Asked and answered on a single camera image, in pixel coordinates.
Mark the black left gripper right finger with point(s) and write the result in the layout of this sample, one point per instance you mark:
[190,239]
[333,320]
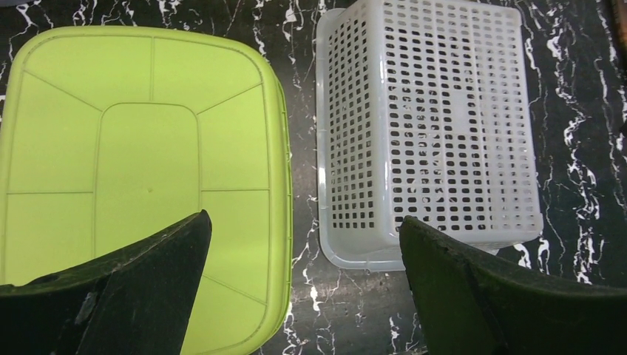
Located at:
[471,302]

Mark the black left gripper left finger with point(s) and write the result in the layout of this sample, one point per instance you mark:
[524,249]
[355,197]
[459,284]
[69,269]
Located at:
[134,300]

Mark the lime green plastic tub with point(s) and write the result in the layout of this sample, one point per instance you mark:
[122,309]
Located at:
[111,133]

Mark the white perforated tray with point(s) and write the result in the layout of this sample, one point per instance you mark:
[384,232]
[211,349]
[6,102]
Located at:
[422,110]

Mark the dark paperback book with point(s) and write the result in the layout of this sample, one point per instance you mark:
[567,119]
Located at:
[620,21]

